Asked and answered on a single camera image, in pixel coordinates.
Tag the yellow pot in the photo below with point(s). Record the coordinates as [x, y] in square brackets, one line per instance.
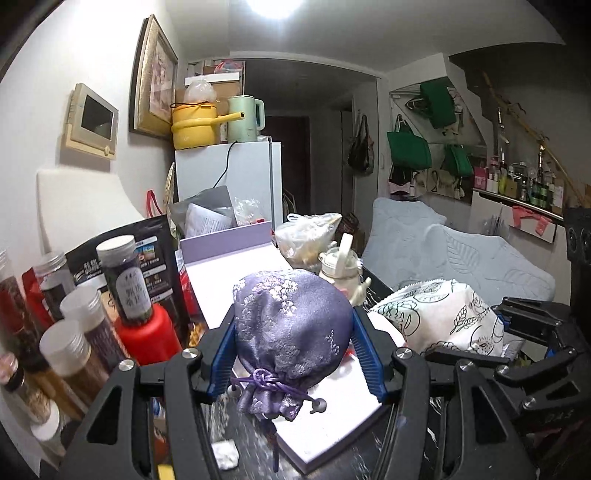
[194, 129]

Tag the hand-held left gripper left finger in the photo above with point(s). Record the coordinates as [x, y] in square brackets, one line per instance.
[221, 355]

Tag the row of bottles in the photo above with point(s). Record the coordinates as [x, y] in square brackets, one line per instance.
[521, 182]

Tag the small green tote bag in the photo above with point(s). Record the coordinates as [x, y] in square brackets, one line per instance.
[459, 161]

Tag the framed picture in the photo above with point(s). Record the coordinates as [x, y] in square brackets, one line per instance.
[154, 78]

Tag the dark wooden door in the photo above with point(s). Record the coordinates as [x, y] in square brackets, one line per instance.
[291, 161]

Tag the green electric kettle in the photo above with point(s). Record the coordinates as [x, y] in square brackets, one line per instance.
[242, 120]

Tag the light blue quilted mattress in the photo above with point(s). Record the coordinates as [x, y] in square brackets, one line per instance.
[461, 258]

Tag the black speaker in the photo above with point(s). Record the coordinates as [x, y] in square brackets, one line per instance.
[579, 235]

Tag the large green tote bag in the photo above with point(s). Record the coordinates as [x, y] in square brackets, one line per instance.
[408, 147]

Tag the small clear plastic bag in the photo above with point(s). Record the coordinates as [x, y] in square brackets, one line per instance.
[249, 210]

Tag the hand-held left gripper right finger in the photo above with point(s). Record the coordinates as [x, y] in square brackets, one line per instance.
[371, 360]

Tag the white cabinet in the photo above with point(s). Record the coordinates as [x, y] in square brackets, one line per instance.
[489, 212]

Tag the white leaf-print pouch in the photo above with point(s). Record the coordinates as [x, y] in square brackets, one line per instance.
[438, 318]

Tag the lavender cardboard box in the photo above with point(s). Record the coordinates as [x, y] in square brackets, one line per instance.
[217, 281]

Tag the black printed pouch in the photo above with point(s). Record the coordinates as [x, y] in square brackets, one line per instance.
[157, 258]

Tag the bamboo pole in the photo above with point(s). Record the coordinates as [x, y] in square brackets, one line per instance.
[549, 157]

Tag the crumpled white tissue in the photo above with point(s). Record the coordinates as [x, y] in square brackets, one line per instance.
[225, 454]

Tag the wall intercom panel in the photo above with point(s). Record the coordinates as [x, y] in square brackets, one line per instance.
[92, 120]

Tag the woven fan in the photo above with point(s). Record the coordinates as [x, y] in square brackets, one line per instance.
[170, 184]

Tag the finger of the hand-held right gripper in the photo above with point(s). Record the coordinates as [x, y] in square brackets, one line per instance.
[466, 357]
[535, 316]

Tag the beige tote bag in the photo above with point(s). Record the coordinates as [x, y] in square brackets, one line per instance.
[436, 182]

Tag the red canister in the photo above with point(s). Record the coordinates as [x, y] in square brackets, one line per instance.
[147, 337]

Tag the grey mailer bag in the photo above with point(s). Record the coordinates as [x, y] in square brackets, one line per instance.
[217, 203]

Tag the clear bag in pot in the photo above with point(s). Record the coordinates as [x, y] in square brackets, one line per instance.
[199, 91]

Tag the cluster of spice jars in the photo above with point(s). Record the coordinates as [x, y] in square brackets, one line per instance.
[87, 318]

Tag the white fridge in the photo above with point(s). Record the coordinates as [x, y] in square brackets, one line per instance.
[249, 170]

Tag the pink ribbon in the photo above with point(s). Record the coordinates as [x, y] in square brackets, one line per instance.
[531, 219]

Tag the brown bag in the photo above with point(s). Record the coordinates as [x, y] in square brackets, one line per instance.
[352, 226]

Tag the dark hanging bag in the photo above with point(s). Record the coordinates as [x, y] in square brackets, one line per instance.
[360, 152]

